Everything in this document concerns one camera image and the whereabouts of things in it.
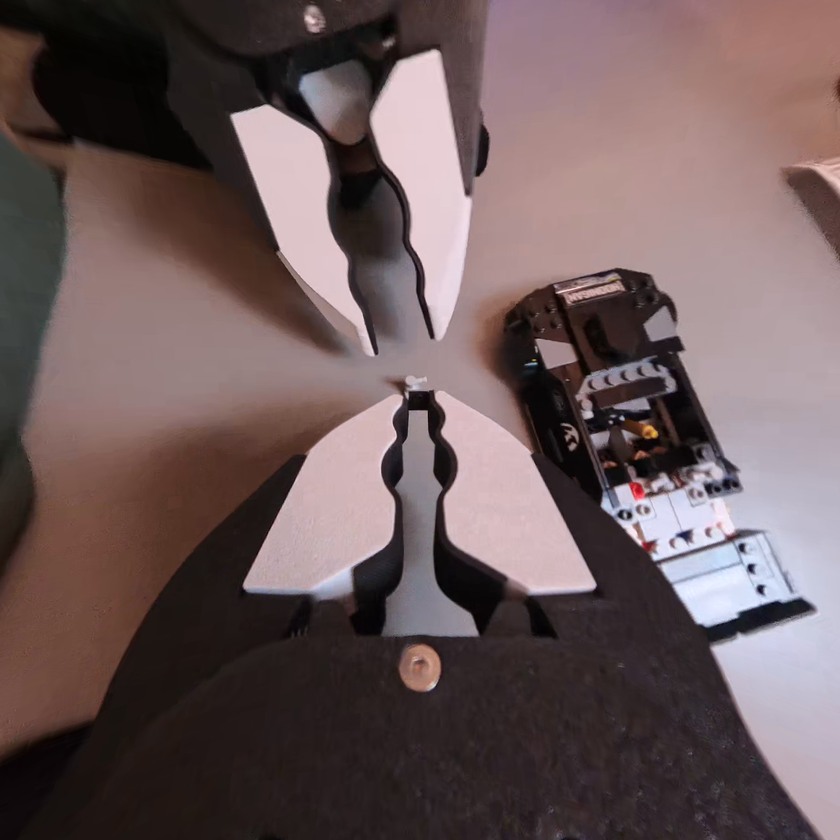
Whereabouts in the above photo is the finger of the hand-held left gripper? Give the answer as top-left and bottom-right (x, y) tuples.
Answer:
(371, 50), (473, 341)
(231, 103), (380, 358)

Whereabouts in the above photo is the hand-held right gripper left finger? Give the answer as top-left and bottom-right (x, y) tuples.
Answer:
(243, 393), (403, 601)

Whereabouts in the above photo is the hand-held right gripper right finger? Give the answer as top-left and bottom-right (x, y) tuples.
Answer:
(434, 390), (598, 601)

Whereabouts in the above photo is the black lego car model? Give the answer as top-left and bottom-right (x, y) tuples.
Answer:
(506, 268), (816, 645)

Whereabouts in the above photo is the black mesh pad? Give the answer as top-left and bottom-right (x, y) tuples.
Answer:
(29, 24), (214, 172)

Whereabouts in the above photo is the person's green sweatshirt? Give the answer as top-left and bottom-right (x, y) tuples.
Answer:
(0, 129), (69, 568)

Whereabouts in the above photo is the white sticker sheet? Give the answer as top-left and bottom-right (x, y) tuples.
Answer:
(784, 155), (840, 253)

